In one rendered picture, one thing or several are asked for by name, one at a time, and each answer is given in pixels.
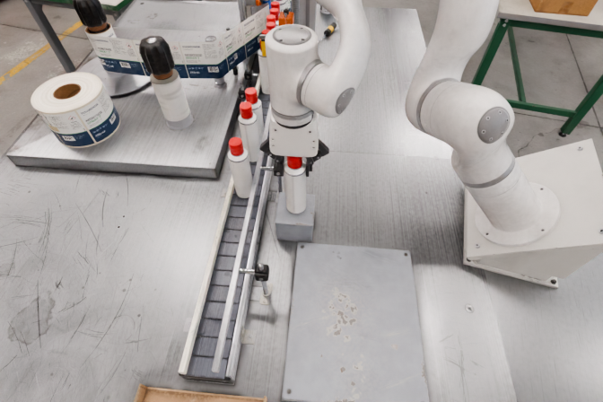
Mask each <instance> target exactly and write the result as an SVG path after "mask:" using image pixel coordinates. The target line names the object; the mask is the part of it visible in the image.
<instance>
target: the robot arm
mask: <svg viewBox="0 0 603 402"><path fill-rule="evenodd" d="M315 1H316V2H318V3H319V4H320V5H321V6H322V7H324V8H325V9H326V10H327V11H328V12H330V13H331V14H332V15H333V16H334V17H335V18H336V21H337V23H338V26H339V29H340V42H339V47H338V50H337V53H336V56H335V59H334V61H333V63H332V64H331V66H329V65H327V64H325V63H323V62H322V61H321V60H320V58H319V54H318V36H317V34H316V33H315V31H313V30H312V29H310V28H308V27H306V26H303V25H299V24H285V25H281V26H278V27H275V28H273V29H272V30H271V31H270V32H269V33H268V34H267V35H266V38H265V43H266V53H267V72H268V82H269V92H270V102H271V116H270V126H269V138H268V139H267V140H265V141H264V142H263V143H262V144H261V145H260V148H259V149H260V150H261V151H262V152H264V153H267V155H268V156H270V157H271V158H273V159H274V160H275V162H276V165H277V169H278V170H280V175H284V157H285V156H295V157H306V160H307V161H306V177H309V174H310V171H312V165H313V164H314V162H315V161H317V160H319V159H320V158H321V157H322V156H325V155H327V154H329V148H328V147H327V146H326V145H325V144H324V143H323V142H322V141H321V140H319V120H318V115H317V113H319V114H320V115H322V116H324V117H328V118H334V117H337V116H339V115H340V114H341V113H342V112H343V111H344V110H345V109H346V108H347V106H348V104H349V103H350V101H351V99H352V98H353V96H354V94H355V92H356V90H357V88H358V86H359V84H360V82H361V80H362V78H363V75H364V73H365V71H366V68H367V66H368V64H369V60H370V56H371V33H370V28H369V24H368V22H367V19H366V15H365V12H364V10H363V4H362V0H315ZM498 4H499V0H440V3H439V10H438V15H437V21H436V24H435V28H434V31H433V35H432V38H431V40H430V43H429V45H428V48H427V50H426V52H425V54H424V57H423V59H422V61H421V63H420V65H419V66H418V68H417V70H416V72H415V75H414V77H413V80H412V82H411V83H410V86H409V88H408V91H407V94H406V103H405V110H406V116H407V119H408V120H409V122H410V123H411V124H412V125H413V126H414V127H415V128H416V129H418V130H420V131H421V132H423V133H426V134H427V135H430V136H433V137H435V138H437V139H439V140H441V141H443V142H444V143H446V144H448V145H449V146H450V147H452V148H453V151H452V154H451V165H452V168H453V170H454V171H455V172H456V174H457V175H458V177H459V179H460V180H461V182H462V183H463V184H464V186H465V187H466V189H467V190H468V192H469V193H470V195H471V196H472V197H473V198H474V199H475V201H476V203H477V204H478V207H477V210H476V215H475V222H476V227H477V229H478V230H479V232H480V233H481V234H482V235H483V237H485V238H486V239H487V240H489V241H491V242H492V243H494V244H497V245H500V246H505V247H518V246H524V245H528V244H531V243H533V242H536V241H538V240H541V239H543V238H544V237H546V236H547V234H548V233H550V232H551V231H552V230H553V229H554V228H555V227H556V225H557V223H558V222H559V219H560V216H561V206H560V203H559V201H558V199H557V197H556V195H555V194H554V193H553V191H551V190H550V189H549V188H546V187H544V186H542V185H539V184H537V183H532V182H529V181H528V180H527V178H526V176H525V174H524V173H523V171H522V169H521V167H520V166H519V164H518V162H517V160H516V159H515V157H514V155H513V153H512V152H511V149H510V147H509V146H508V145H507V143H506V138H507V135H508V134H509V133H510V131H511V129H512V127H513V124H514V113H513V110H512V108H511V105H510V104H509V102H508V101H507V100H506V99H505V98H504V97H503V96H502V95H501V94H499V93H498V92H495V91H493V90H491V89H489V88H486V87H484V86H480V85H475V84H471V83H463V82H461V81H460V80H461V76H462V74H463V71H464V69H465V66H466V64H467V63H468V60H469V59H470V58H471V57H472V56H473V55H474V54H475V53H476V51H477V50H478V49H479V48H480V47H481V46H482V45H483V43H484V42H485V40H486V38H487V36H488V34H489V32H490V30H491V28H492V26H493V23H494V18H495V15H496V12H497V8H498ZM269 146H270V147H269ZM318 148H319V150H318Z"/></svg>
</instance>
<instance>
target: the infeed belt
mask: <svg viewBox="0 0 603 402"><path fill-rule="evenodd" d="M258 99H259V100H261V103H262V112H263V120H264V128H265V124H266V121H267V113H268V109H269V105H270V95H265V94H264V93H263V92H262V87H261V85H260V89H259V93H258ZM267 158H268V155H267V153H264V157H263V161H262V166H264V167H266V166H267ZM249 164H250V169H251V174H252V179H254V174H255V170H256V166H257V163H256V162H255V163H251V162H250V163H249ZM264 177H265V170H261V171H260V174H259V179H258V187H257V192H256V196H255V200H254V205H253V209H252V214H251V218H250V223H249V230H248V235H247V239H246V244H245V249H244V253H243V257H242V261H241V266H240V268H247V264H248V259H249V251H250V246H251V241H252V236H253V232H254V227H255V222H256V218H257V213H258V204H259V199H260V195H261V190H262V186H263V181H264ZM248 202H249V198H248V199H241V198H239V197H238V196H237V193H236V189H235V187H234V190H233V194H232V200H231V203H230V207H229V211H228V214H227V218H226V222H225V225H224V229H223V235H222V238H221V242H220V246H219V249H218V253H217V257H216V260H215V263H214V270H213V273H212V277H211V281H210V284H209V287H208V291H207V295H206V298H205V300H206V301H205V305H204V308H203V312H202V316H201V319H200V322H199V326H198V330H197V336H196V340H195V343H194V346H193V350H192V354H191V355H192V356H191V357H190V361H189V365H188V371H187V374H184V375H185V376H194V377H203V378H213V379H222V380H224V377H226V376H225V374H226V370H227V365H228V361H229V356H230V351H231V347H232V338H233V333H234V329H235V324H236V319H237V315H238V309H239V305H240V297H241V292H242V287H243V283H244V278H245V274H239V279H238V283H237V287H236V292H235V296H234V301H233V305H232V314H231V317H230V322H229V327H228V331H227V336H226V340H225V344H224V349H223V357H222V361H221V366H220V371H219V372H212V367H213V362H214V355H215V351H216V347H217V342H218V338H219V334H220V330H221V325H222V322H223V314H224V310H225V305H226V302H227V297H228V293H229V289H230V284H231V280H232V273H233V269H234V265H235V260H236V256H237V252H238V247H239V244H240V236H241V232H242V228H243V224H244V219H245V215H246V211H247V207H248Z"/></svg>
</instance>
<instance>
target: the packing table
mask: <svg viewBox="0 0 603 402"><path fill-rule="evenodd" d="M496 17H497V18H500V21H498V24H497V26H496V28H495V31H494V34H493V36H492V38H491V40H490V42H489V44H488V47H487V49H486V51H485V54H484V56H483V58H482V60H481V63H480V65H479V67H478V68H477V71H476V74H475V76H474V79H473V81H472V83H471V84H475V85H480V86H481V84H482V81H483V80H484V78H485V75H486V73H487V71H488V69H489V67H490V65H491V63H492V61H493V59H494V56H495V54H496V52H497V50H498V48H499V46H500V44H501V42H502V40H503V37H504V35H505V33H506V31H508V37H509V42H510V48H511V59H512V64H513V70H514V75H515V81H516V86H517V92H518V97H519V100H507V99H506V100H507V101H508V102H509V104H510V105H511V107H512V108H516V109H525V110H531V111H536V112H542V113H547V114H553V115H558V116H564V117H568V119H567V120H566V122H565V123H564V125H563V126H562V127H561V131H562V132H560V133H559V136H561V137H566V134H567V135H569V134H570V133H571V132H572V131H573V130H574V129H575V128H576V126H577V125H578V124H579V123H580V122H581V120H582V119H583V118H584V116H585V115H586V114H587V113H588V111H589V110H590V109H591V108H592V106H593V105H594V104H595V103H596V101H597V100H598V99H599V98H600V96H601V95H602V94H603V75H602V76H600V78H599V79H598V80H597V82H596V83H595V84H594V86H593V87H592V88H591V89H590V91H589V92H588V94H587V95H586V96H585V98H584V99H583V100H582V101H581V103H580V104H579V106H578V107H577V108H576V109H575V110H572V109H562V108H557V107H551V106H546V105H540V104H535V103H529V102H526V97H525V92H524V87H523V82H522V78H521V72H520V63H519V59H518V55H517V49H516V43H515V38H514V33H513V28H512V27H519V28H525V29H532V30H539V31H552V32H559V33H566V34H572V35H580V36H587V37H593V38H601V39H603V0H598V1H597V3H596V4H595V6H594V8H593V9H592V11H591V12H590V14H589V16H577V15H566V14H555V13H535V12H534V10H533V8H532V5H531V3H530V1H529V0H499V4H498V8H497V12H496Z"/></svg>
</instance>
